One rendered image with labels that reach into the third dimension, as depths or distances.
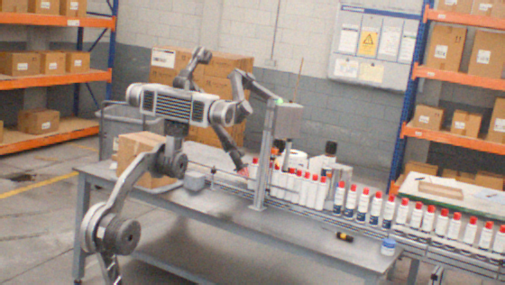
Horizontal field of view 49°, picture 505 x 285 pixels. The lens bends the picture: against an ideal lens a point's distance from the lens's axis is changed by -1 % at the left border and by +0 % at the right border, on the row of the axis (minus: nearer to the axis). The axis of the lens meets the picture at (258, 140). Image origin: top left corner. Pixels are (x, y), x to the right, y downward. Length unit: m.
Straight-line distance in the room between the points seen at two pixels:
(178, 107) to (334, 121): 5.14
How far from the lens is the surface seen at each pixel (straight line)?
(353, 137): 7.82
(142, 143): 3.43
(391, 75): 7.51
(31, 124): 7.24
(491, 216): 4.39
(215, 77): 6.79
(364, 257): 2.98
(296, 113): 3.26
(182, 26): 8.68
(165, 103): 2.92
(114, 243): 2.65
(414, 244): 3.21
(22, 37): 7.90
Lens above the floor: 1.97
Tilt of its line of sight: 13 degrees down
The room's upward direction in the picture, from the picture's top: 8 degrees clockwise
